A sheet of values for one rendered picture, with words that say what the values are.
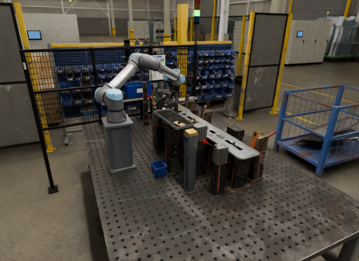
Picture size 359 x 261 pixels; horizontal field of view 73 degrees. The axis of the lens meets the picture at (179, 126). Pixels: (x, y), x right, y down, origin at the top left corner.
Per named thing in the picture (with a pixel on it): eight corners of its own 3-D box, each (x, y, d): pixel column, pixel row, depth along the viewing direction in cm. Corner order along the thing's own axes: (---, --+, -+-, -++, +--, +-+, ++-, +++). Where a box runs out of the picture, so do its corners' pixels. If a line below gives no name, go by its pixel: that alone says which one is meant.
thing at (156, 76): (165, 79, 301) (165, 53, 289) (149, 81, 291) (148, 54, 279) (165, 79, 303) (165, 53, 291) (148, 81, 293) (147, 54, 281)
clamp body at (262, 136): (265, 178, 188) (273, 136, 174) (251, 184, 181) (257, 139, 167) (255, 171, 196) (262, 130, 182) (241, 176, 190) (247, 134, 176)
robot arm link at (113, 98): (113, 111, 175) (111, 93, 170) (103, 107, 183) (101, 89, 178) (127, 107, 183) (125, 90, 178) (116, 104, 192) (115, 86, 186)
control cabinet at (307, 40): (287, 66, 1147) (298, 8, 1052) (279, 64, 1192) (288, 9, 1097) (322, 63, 1239) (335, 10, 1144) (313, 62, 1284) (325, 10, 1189)
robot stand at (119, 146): (110, 174, 190) (104, 127, 174) (106, 161, 207) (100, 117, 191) (136, 168, 197) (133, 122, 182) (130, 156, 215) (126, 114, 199)
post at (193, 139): (196, 191, 172) (198, 134, 155) (187, 194, 168) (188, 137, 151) (190, 185, 178) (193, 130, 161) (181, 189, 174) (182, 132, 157)
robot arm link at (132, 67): (100, 98, 178) (146, 50, 197) (89, 94, 187) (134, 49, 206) (109, 109, 186) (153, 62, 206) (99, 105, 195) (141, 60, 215)
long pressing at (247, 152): (265, 153, 165) (265, 151, 164) (239, 161, 154) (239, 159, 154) (171, 100, 276) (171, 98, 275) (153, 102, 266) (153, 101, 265)
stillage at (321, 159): (327, 138, 420) (342, 83, 384) (376, 160, 353) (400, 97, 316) (272, 151, 376) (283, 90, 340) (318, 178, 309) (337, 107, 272)
